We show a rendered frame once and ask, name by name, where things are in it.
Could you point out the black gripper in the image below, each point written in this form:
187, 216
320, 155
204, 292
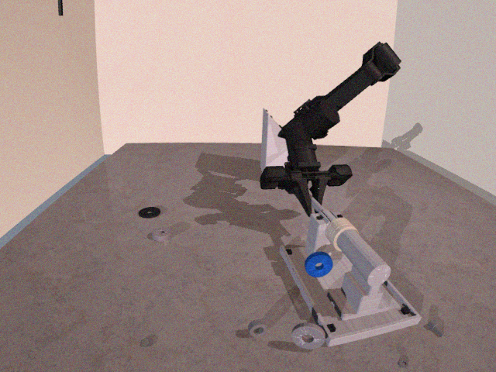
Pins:
304, 167

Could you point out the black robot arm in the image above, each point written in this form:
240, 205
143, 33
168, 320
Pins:
320, 114

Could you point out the black flat washer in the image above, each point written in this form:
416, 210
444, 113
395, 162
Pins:
154, 212

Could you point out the blue ring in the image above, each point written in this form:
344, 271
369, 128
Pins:
315, 258

